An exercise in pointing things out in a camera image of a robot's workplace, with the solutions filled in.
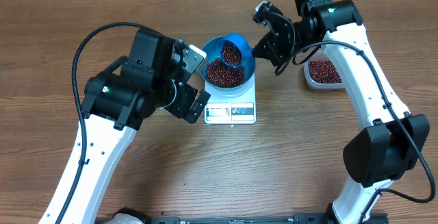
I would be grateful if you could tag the red beans in bowl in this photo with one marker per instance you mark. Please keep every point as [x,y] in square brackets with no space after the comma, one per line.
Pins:
[223,76]

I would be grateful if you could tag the red beans in scoop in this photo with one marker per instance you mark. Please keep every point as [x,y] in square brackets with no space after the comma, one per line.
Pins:
[230,53]

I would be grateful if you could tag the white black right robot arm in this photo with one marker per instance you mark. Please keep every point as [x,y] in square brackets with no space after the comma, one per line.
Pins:
[390,138]

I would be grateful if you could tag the white digital kitchen scale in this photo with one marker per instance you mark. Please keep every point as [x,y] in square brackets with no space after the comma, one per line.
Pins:
[231,106]

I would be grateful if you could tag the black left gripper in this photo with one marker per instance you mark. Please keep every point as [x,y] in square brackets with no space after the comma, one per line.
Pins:
[187,94]

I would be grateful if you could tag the clear plastic bean container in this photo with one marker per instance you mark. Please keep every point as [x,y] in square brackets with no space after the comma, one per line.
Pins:
[314,85]

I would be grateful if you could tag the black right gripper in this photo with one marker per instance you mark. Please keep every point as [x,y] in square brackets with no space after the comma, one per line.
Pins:
[273,53]

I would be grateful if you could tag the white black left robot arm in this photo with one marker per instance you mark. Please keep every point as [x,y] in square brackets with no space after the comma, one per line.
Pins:
[116,101]

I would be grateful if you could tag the red adzuki beans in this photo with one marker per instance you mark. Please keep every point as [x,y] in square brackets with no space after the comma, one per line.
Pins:
[324,72]

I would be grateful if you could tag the teal plastic bowl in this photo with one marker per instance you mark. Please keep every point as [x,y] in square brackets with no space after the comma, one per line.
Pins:
[211,51]

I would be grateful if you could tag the blue plastic measuring scoop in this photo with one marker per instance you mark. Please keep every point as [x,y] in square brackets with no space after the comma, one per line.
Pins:
[243,46]

